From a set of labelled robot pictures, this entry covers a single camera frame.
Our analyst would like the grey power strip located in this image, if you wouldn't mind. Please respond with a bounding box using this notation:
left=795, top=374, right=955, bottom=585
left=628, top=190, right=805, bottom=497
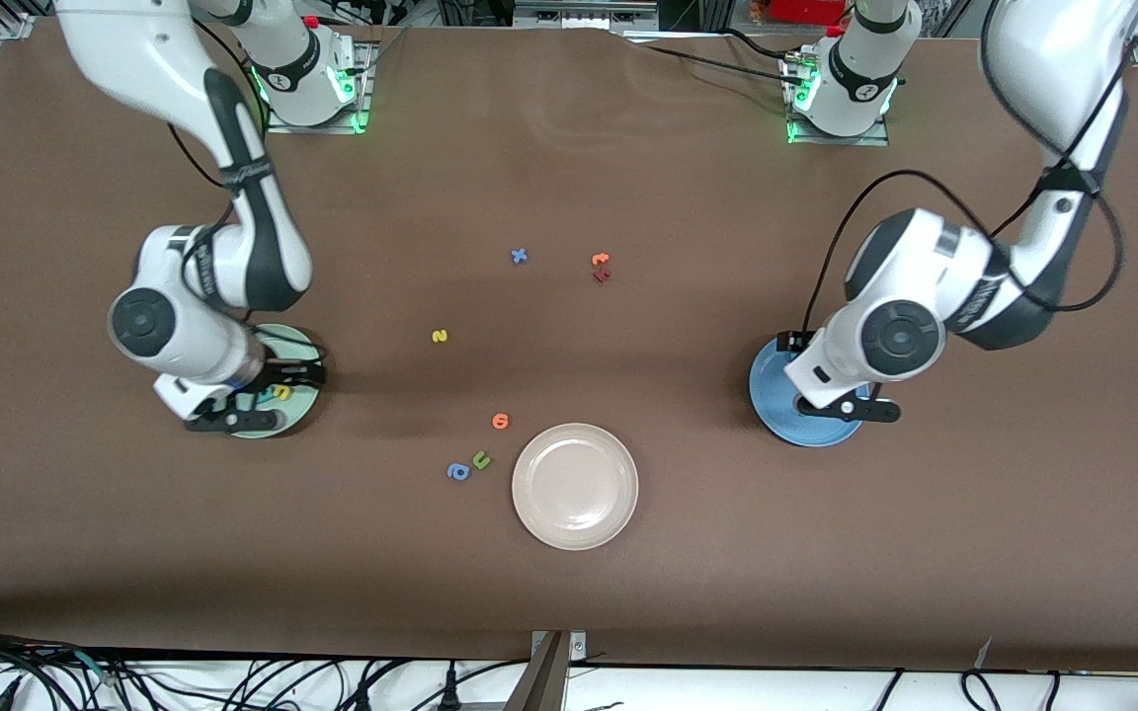
left=513, top=0, right=661, bottom=31

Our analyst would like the red box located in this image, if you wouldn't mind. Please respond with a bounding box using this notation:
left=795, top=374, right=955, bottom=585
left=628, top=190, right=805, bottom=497
left=770, top=0, right=849, bottom=26

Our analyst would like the black looped cable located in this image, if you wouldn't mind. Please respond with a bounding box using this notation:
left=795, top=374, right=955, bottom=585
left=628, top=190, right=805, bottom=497
left=961, top=670, right=1003, bottom=711

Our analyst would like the beige plate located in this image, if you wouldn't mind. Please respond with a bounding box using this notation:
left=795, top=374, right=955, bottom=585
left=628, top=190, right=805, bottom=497
left=511, top=423, right=640, bottom=551

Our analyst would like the blue plate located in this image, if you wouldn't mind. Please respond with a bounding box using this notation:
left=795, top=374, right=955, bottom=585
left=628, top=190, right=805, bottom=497
left=748, top=340, right=871, bottom=448

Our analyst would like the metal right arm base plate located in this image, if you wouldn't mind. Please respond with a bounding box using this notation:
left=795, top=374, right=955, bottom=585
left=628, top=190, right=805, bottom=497
left=266, top=44, right=373, bottom=135

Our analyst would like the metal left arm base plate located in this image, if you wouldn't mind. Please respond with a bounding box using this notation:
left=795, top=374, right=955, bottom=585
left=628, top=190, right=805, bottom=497
left=784, top=49, right=891, bottom=147

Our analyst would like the black cable on tabletop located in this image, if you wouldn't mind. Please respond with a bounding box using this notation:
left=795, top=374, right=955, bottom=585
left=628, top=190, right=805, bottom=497
left=628, top=28, right=807, bottom=85

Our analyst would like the metal table edge bracket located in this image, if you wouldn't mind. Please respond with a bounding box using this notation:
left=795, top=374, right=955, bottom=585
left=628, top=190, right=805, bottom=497
left=505, top=630, right=590, bottom=711

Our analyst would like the green plate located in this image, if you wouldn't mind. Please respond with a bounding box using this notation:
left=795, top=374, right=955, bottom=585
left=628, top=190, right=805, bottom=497
left=231, top=324, right=325, bottom=439

